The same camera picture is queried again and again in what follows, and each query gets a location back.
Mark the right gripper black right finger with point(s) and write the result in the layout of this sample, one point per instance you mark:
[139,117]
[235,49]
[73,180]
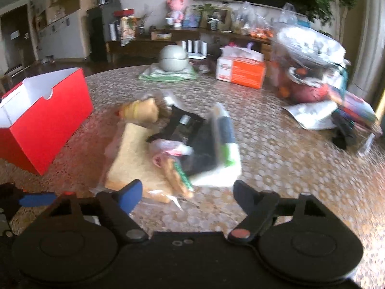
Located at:
[259,208]

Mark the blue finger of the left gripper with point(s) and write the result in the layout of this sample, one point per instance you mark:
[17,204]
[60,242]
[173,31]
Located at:
[37,199]

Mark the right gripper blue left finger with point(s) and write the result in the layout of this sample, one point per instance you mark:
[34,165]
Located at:
[115,209]

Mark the bagged toast bread slice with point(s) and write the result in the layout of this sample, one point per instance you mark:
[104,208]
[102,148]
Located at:
[154,163]

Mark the bagged marker pens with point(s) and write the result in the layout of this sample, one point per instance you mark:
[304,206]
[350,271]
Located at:
[227,160]

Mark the black packet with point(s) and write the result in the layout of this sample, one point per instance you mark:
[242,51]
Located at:
[187,137]

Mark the red cardboard box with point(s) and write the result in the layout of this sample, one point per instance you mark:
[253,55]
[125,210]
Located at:
[40,114]

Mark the yellow hotdog plush toy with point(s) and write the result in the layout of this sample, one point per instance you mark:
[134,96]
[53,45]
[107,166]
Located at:
[140,111]

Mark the white paper pouch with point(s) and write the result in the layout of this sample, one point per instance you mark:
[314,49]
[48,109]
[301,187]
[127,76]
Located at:
[313,115]

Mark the black clip object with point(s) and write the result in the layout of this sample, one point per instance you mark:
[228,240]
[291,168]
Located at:
[344,133]

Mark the clear bag of cotton swabs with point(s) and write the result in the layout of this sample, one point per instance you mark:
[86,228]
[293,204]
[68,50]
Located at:
[165,100]

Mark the folded green white cloth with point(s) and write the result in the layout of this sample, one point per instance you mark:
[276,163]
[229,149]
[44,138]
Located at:
[156,74]

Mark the orange white tissue box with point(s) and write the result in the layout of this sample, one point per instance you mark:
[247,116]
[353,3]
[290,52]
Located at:
[241,66]

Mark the large clear bag of goods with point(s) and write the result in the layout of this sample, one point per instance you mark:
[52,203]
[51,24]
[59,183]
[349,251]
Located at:
[306,66]

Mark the grey-green round ceramic pot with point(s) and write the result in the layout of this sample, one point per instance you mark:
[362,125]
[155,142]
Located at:
[173,58]

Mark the white wifi router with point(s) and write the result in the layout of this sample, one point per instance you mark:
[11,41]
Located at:
[196,49]

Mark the bag of oranges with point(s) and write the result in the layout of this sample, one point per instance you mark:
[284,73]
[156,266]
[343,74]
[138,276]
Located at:
[257,27]

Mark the long wooden sideboard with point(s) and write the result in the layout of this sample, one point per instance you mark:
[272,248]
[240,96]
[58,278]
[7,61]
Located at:
[144,47]

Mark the small cardboard box on sideboard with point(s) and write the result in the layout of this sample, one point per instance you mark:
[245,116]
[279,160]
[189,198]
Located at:
[160,35]

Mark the red lidded gift bag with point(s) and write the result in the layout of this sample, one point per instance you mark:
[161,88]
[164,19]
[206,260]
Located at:
[128,25]

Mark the black cabinet with coffee machine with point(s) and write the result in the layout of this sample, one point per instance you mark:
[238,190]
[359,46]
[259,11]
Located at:
[99,19]

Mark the clear plastic shopping bag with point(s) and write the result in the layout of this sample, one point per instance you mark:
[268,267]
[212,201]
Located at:
[287,17]

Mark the pink bear plush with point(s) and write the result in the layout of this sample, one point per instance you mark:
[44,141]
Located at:
[175,13]

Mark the green indoor tree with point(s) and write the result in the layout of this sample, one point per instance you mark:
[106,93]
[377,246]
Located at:
[332,13]

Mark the wooden picture frame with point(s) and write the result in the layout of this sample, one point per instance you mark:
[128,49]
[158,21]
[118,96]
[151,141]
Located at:
[216,18]

